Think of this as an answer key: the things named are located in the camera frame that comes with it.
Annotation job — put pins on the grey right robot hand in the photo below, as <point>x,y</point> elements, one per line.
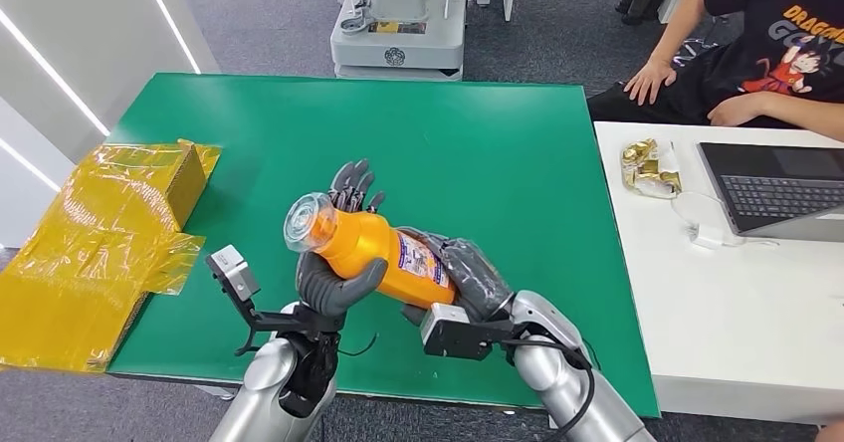
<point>478,277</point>

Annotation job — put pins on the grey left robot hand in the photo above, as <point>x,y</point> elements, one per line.
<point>326,290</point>

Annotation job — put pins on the orange bottle with clear cap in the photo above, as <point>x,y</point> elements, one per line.
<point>369,248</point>

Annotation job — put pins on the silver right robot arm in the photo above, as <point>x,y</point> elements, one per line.
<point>560,386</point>

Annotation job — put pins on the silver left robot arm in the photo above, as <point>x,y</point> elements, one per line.
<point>264,393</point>

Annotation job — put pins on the person's left forearm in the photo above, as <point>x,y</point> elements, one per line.
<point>798,112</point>

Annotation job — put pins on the person's right forearm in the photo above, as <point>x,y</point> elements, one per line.
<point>679,23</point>

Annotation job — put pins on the gold foil wrapper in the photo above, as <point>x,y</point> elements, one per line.
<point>649,168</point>

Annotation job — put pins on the yellow taped cardboard box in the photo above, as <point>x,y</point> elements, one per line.
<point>86,254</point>

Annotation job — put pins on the white lift column machine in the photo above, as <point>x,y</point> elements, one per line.
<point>395,37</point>

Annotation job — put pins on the person's right hand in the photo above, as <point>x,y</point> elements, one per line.
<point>649,81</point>

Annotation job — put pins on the person's hand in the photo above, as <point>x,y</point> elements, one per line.
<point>649,81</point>
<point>732,110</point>

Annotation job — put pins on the person's left hand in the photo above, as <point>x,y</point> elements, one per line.
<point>732,110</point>

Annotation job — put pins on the grey laptop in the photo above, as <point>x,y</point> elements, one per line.
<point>778,192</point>

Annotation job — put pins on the person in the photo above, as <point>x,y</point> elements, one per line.
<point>758,37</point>

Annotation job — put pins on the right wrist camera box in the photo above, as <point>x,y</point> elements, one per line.
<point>455,337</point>

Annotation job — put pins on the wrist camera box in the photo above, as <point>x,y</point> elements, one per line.
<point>455,337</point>
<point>234,274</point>

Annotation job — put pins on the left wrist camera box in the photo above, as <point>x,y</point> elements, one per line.
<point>234,274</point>

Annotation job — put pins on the white wall light strip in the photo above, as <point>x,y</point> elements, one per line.
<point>53,73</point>
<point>168,20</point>
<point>29,165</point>

